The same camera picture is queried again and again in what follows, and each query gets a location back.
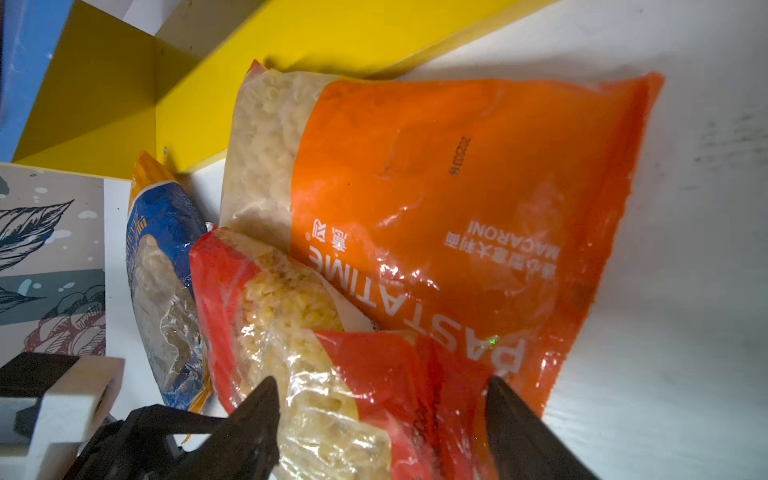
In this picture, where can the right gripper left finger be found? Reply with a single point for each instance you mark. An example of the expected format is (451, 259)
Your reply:
(243, 445)

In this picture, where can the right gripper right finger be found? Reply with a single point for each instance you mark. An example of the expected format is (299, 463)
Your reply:
(521, 445)

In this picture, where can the orange Pastatime pasta bag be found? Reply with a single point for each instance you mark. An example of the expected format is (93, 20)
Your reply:
(479, 212)

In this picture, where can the red macaroni bag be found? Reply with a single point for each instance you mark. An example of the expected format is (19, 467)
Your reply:
(355, 402)

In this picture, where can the yellow shelf pink blue boards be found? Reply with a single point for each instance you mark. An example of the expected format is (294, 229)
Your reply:
(85, 92)

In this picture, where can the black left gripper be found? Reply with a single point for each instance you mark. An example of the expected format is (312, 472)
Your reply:
(142, 446)

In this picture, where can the blue orange pasta bag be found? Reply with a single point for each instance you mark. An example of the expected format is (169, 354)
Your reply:
(163, 225)

